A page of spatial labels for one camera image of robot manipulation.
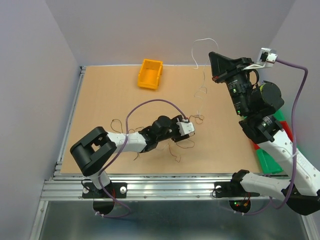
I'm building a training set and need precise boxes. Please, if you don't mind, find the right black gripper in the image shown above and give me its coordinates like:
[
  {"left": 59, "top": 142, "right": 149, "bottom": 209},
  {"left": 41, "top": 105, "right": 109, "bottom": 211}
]
[{"left": 209, "top": 51, "right": 256, "bottom": 116}]

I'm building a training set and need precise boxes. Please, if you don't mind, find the coloured wire bundle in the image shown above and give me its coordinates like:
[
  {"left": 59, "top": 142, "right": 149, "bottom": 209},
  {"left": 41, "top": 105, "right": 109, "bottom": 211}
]
[{"left": 109, "top": 113, "right": 205, "bottom": 163}]

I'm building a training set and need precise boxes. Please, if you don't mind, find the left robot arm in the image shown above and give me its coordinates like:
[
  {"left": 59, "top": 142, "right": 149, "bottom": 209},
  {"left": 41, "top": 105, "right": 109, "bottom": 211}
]
[{"left": 70, "top": 115, "right": 195, "bottom": 197}]

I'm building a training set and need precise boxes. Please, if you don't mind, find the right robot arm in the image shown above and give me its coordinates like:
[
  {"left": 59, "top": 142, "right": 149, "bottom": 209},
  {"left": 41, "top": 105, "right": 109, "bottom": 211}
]
[{"left": 208, "top": 48, "right": 320, "bottom": 216}]

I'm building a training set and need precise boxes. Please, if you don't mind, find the yellow plastic bin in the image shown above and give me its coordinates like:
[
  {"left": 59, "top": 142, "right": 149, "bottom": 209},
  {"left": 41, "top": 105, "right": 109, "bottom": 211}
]
[{"left": 137, "top": 58, "right": 163, "bottom": 90}]

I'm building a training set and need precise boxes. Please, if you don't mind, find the far green plastic bin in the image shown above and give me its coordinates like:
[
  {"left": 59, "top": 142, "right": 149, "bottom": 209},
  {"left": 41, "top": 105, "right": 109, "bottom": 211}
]
[{"left": 273, "top": 109, "right": 286, "bottom": 122}]

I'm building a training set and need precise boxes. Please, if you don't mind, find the green plastic bin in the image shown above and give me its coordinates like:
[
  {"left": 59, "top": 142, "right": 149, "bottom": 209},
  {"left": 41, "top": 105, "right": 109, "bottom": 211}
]
[
  {"left": 273, "top": 109, "right": 286, "bottom": 122},
  {"left": 256, "top": 149, "right": 283, "bottom": 174}
]

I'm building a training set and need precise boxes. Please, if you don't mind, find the red plastic bin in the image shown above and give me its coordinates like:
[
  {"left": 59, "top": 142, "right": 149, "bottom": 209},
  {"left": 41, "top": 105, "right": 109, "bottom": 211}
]
[{"left": 252, "top": 121, "right": 293, "bottom": 150}]

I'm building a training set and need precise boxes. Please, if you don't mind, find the near green plastic bin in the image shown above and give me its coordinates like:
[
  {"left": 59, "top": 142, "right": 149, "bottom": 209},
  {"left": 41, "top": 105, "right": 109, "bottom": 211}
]
[{"left": 256, "top": 149, "right": 283, "bottom": 174}]

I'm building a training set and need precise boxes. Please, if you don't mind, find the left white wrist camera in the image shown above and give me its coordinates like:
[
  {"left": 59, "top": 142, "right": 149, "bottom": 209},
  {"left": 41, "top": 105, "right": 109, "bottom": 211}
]
[{"left": 176, "top": 119, "right": 195, "bottom": 136}]

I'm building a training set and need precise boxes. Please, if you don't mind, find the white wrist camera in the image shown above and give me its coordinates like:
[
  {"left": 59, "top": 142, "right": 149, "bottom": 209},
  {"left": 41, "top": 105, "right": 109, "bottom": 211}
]
[
  {"left": 176, "top": 119, "right": 195, "bottom": 136},
  {"left": 244, "top": 48, "right": 278, "bottom": 70}
]

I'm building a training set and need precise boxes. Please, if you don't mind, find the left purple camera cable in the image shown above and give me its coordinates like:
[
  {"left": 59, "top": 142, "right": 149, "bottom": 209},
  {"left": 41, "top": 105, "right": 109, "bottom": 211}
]
[{"left": 94, "top": 99, "right": 188, "bottom": 218}]

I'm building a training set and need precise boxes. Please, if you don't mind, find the purple camera cable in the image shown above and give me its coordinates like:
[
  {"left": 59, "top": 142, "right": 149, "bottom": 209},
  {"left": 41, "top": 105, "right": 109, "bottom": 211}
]
[
  {"left": 94, "top": 99, "right": 188, "bottom": 218},
  {"left": 234, "top": 56, "right": 309, "bottom": 216}
]

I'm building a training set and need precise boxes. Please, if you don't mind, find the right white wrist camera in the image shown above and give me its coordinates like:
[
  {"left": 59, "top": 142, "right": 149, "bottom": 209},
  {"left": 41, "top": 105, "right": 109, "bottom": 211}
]
[{"left": 244, "top": 48, "right": 278, "bottom": 70}]

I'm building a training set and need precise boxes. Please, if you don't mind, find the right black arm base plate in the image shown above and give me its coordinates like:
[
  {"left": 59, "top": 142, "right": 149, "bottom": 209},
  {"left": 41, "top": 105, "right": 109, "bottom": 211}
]
[{"left": 212, "top": 181, "right": 260, "bottom": 198}]

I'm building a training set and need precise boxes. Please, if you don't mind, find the aluminium mounting rail frame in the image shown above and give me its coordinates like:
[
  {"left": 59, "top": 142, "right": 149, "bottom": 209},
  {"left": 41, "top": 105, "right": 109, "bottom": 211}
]
[{"left": 30, "top": 66, "right": 319, "bottom": 240}]

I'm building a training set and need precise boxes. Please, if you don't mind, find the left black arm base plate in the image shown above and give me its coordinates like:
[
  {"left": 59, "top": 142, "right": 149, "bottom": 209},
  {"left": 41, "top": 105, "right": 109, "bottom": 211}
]
[{"left": 81, "top": 181, "right": 128, "bottom": 200}]

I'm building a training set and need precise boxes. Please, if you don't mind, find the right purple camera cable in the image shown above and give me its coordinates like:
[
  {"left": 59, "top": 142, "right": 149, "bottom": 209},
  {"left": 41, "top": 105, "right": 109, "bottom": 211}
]
[{"left": 234, "top": 56, "right": 309, "bottom": 216}]

